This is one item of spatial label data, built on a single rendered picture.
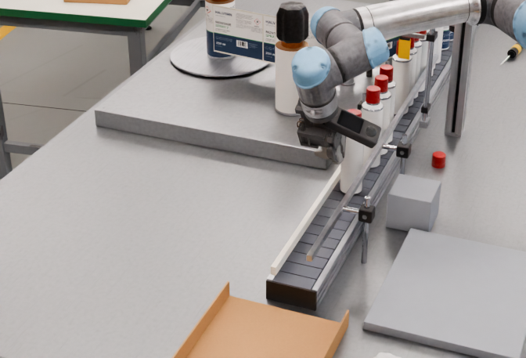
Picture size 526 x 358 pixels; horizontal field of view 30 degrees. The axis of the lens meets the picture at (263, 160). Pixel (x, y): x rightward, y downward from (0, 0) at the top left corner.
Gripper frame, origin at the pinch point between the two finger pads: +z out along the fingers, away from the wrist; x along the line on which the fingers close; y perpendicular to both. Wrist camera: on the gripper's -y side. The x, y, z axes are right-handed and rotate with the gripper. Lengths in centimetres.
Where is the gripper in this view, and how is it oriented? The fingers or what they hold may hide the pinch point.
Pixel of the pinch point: (342, 159)
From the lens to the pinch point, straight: 217.3
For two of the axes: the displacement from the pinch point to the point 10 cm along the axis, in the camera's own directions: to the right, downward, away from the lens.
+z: 1.9, 5.3, 8.3
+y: -9.3, -1.8, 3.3
